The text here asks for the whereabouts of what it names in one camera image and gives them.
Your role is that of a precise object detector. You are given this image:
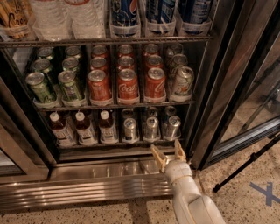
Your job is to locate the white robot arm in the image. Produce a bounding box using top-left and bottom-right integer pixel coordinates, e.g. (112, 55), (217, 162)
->
(150, 139), (226, 224)

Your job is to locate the tea bottle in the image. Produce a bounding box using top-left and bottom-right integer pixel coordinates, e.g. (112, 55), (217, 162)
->
(75, 111), (97, 146)
(49, 112), (76, 147)
(99, 110), (118, 144)

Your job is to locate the open glass fridge door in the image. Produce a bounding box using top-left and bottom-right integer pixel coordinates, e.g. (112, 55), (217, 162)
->
(187, 0), (280, 170)

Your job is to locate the blue tape cross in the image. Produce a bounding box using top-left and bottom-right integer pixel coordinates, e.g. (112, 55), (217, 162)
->
(249, 182), (280, 207)

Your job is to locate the red coca cola can middle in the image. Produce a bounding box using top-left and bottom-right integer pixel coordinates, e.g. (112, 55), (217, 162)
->
(117, 69), (138, 100)

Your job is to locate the red coca cola can right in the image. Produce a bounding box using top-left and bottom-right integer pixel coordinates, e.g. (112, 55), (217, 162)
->
(145, 67), (166, 98)

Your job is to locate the clear water bottle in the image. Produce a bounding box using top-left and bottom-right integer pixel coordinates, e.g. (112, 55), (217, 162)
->
(64, 0), (105, 39)

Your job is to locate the green can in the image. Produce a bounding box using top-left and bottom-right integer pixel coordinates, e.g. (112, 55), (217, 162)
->
(58, 70), (85, 102)
(25, 72), (57, 103)

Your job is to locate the white 7up can front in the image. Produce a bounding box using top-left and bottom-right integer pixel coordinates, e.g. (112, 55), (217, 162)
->
(171, 66), (194, 96)

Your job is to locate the tea bottle left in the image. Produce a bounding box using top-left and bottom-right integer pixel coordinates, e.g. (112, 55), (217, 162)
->
(49, 112), (76, 147)

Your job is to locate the tea bottle right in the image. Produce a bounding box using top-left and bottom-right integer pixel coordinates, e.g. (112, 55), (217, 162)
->
(99, 110), (118, 144)

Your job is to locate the red coca cola can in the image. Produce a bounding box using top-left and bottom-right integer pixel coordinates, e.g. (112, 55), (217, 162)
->
(117, 69), (138, 100)
(145, 67), (166, 98)

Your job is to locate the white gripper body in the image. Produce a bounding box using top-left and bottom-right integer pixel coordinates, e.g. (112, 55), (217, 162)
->
(164, 160), (193, 186)

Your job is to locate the yellow la croix can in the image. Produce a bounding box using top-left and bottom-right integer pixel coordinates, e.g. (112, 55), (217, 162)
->
(0, 0), (32, 40)

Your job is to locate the green can front left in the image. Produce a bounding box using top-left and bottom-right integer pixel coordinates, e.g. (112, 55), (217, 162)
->
(25, 72), (57, 103)

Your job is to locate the red soda can front left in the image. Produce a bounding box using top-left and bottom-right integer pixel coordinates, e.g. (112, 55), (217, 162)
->
(87, 70), (112, 101)

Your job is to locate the tea bottle middle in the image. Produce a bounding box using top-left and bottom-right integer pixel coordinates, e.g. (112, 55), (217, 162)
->
(75, 111), (97, 146)

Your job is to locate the silver redbull can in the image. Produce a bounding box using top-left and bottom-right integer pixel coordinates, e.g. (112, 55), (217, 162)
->
(164, 115), (181, 141)
(144, 116), (160, 142)
(164, 106), (177, 117)
(122, 118), (139, 143)

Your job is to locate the steel fridge base grille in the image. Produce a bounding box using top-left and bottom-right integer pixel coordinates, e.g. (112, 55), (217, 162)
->
(0, 173), (172, 210)

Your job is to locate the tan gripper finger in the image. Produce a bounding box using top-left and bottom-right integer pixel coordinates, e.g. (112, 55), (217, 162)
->
(174, 139), (186, 161)
(150, 144), (167, 172)

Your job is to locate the black tripod leg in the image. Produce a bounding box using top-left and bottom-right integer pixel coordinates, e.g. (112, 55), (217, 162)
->
(213, 134), (280, 193)

